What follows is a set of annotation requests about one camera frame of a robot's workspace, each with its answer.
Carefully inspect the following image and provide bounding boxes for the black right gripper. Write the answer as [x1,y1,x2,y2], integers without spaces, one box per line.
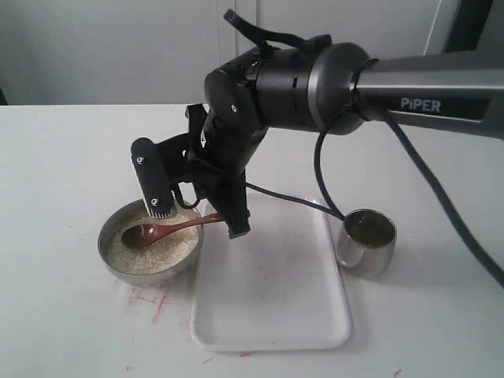
[153,102,267,239]

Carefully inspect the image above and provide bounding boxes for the brown wooden spoon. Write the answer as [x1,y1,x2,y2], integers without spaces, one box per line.
[121,213,224,249]

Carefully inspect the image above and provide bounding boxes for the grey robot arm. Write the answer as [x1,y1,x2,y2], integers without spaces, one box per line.
[143,43,503,237]

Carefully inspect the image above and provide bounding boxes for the steel bowl of rice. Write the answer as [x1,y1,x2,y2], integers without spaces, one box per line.
[98,200,204,287]

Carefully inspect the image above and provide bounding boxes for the small steel cup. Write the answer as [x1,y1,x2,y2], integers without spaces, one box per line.
[335,209,397,279]

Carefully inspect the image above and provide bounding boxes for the white plastic tray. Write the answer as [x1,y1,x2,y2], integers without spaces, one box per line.
[191,192,352,352]

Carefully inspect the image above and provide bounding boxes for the white cabinet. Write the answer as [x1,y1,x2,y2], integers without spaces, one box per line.
[1,1,459,105]

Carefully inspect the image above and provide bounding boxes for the black cable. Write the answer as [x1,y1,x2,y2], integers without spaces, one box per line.
[172,7,504,284]

